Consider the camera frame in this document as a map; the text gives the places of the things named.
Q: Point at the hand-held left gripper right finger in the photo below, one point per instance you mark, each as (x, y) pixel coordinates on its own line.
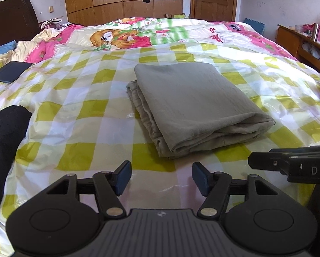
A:
(200, 178)

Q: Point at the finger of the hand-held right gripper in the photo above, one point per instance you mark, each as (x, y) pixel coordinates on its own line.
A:
(267, 162)

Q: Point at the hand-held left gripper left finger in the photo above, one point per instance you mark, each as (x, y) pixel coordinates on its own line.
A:
(123, 178)

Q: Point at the grey-green pants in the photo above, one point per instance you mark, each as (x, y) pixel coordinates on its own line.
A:
(189, 99)

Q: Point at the wooden desk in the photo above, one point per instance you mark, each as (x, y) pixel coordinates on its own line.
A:
(286, 40)

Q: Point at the blue foam mat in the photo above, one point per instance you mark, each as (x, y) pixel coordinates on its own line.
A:
(253, 26)

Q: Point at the steel bottle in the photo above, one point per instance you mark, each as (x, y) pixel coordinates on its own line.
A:
(315, 32)

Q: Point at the cartoon printed pink quilt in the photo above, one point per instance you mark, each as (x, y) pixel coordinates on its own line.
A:
(176, 34)

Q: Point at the dark flat notebook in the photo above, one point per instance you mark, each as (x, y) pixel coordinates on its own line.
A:
(9, 71)

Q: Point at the cream bedding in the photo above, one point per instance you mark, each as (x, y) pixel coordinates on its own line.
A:
(24, 48)

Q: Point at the green item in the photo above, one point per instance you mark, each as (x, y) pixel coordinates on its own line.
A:
(178, 16)

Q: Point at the wooden door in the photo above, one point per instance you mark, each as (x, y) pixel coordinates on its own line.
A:
(216, 2)

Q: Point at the blue pillow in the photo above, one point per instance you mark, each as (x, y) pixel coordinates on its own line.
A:
(1, 48)

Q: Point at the dark wooden headboard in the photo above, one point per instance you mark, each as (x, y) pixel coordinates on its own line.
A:
(9, 18)

